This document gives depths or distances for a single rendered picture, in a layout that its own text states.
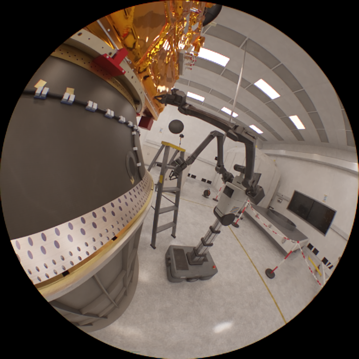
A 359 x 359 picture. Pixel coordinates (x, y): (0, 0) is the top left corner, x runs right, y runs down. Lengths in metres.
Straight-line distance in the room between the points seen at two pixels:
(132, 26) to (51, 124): 0.47
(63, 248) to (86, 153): 0.23
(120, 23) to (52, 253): 0.70
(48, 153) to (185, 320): 1.59
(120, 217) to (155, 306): 1.25
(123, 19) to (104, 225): 0.71
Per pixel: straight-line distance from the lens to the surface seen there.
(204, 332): 1.63
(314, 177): 7.58
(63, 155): 0.28
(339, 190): 7.22
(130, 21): 0.61
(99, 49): 0.46
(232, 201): 1.00
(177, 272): 1.38
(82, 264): 0.28
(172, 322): 1.49
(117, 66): 0.46
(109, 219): 0.32
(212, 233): 1.20
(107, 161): 0.35
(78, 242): 0.28
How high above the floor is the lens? 1.42
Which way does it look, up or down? 13 degrees down
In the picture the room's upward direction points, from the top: 20 degrees clockwise
